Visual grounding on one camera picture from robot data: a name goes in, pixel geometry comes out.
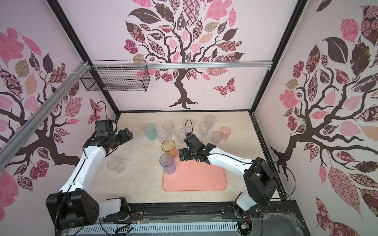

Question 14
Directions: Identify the pink tray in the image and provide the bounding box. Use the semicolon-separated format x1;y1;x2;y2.
162;151;227;192

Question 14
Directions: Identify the teal plastic cup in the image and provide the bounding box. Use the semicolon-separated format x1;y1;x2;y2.
143;124;157;141

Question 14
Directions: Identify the amber plastic cup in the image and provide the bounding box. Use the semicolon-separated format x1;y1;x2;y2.
161;140;176;155

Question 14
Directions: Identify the blue-grey plastic cup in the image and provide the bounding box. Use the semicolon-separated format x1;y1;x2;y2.
159;153;176;175

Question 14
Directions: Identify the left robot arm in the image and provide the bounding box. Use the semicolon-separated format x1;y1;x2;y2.
46;128;133;231

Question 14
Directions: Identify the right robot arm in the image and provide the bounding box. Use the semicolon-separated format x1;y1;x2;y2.
179;132;279;218

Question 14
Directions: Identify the orange-pink cup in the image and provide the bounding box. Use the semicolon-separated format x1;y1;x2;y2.
220;126;232;140

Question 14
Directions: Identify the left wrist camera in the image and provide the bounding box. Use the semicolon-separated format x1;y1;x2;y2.
95;120;114;137

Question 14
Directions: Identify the black wire basket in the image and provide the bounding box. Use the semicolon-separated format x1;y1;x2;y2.
81;59;150;92

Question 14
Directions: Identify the back aluminium rail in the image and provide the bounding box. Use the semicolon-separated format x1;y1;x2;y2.
92;61;273;69

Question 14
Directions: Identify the aluminium rail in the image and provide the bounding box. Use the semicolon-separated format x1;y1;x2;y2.
92;61;273;69
1;62;91;170

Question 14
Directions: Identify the left aluminium rail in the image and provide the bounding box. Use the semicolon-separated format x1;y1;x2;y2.
1;62;91;170

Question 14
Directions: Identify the white slotted cable duct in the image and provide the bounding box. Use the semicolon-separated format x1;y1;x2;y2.
62;222;240;236

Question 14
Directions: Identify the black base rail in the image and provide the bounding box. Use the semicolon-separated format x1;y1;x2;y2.
94;201;310;236

